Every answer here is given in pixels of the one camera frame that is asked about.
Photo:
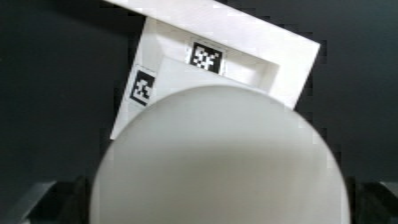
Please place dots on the white lamp bulb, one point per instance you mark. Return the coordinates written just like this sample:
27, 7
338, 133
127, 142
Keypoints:
219, 162

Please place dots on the white lamp base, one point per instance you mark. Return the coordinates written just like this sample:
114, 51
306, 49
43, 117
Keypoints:
210, 46

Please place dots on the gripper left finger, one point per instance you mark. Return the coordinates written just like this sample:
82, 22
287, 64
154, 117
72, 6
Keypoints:
54, 203

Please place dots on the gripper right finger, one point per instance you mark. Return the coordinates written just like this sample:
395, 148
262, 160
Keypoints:
374, 201

